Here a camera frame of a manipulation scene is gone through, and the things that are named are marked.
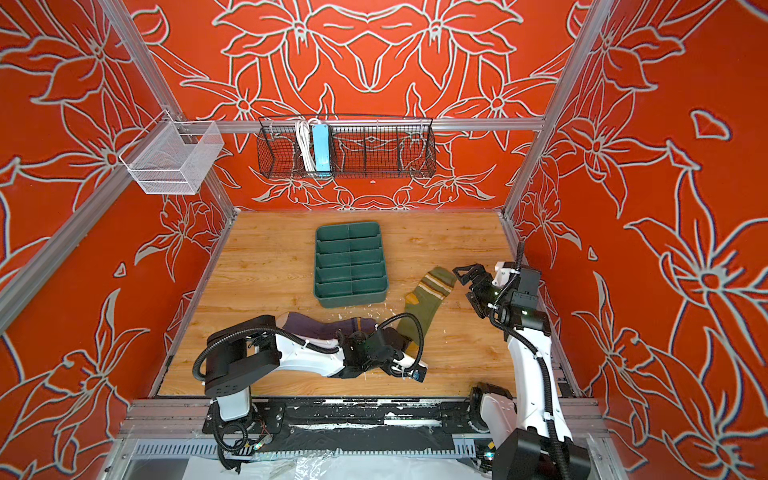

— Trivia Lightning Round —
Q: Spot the purple sock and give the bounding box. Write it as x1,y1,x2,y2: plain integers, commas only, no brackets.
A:
275,312,377,340

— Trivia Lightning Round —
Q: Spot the green striped sock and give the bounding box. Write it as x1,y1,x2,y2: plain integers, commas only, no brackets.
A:
397,266,456,357

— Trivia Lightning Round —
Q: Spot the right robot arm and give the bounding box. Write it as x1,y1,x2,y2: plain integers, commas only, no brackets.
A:
453,261,591,479

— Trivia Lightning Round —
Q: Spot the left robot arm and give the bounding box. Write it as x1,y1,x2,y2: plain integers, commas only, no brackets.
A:
192,312,428,423

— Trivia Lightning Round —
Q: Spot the green divided tray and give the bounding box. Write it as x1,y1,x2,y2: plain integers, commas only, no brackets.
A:
313,221,389,309

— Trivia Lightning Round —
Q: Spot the light blue box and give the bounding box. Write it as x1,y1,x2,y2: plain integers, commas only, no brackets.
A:
312,123,331,176

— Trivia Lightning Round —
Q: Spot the clear plastic bin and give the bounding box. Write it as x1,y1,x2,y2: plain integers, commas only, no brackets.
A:
120,119,224,195

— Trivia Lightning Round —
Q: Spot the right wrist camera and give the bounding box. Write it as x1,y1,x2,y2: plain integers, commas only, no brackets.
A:
492,261,519,288

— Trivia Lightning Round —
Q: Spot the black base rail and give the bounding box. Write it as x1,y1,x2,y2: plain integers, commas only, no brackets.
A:
203,395,499,454

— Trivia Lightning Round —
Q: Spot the black wire basket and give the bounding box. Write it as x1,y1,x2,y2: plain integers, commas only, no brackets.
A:
256,115,437,180

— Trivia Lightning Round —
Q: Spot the white cable bundle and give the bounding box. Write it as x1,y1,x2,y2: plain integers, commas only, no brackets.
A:
295,119,316,175

